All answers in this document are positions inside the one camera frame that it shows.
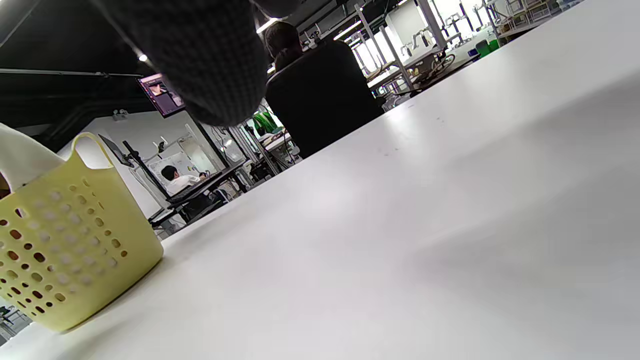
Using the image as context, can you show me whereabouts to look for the person's right hand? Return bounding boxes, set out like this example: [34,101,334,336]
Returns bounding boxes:
[92,0,301,127]

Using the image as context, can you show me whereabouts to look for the cream canvas bag red flowers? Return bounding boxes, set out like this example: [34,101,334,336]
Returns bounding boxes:
[0,122,66,193]

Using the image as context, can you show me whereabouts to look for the black tablet on arm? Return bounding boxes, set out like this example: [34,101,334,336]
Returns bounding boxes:
[97,133,135,169]

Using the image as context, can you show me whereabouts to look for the black monitor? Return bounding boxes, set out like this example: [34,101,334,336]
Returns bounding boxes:
[136,73,187,119]

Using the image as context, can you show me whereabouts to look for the black desk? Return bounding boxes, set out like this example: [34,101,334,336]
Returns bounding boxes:
[147,160,248,226]

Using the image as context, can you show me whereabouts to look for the yellow perforated plastic basket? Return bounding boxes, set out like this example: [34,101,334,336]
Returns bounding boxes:
[0,131,165,333]

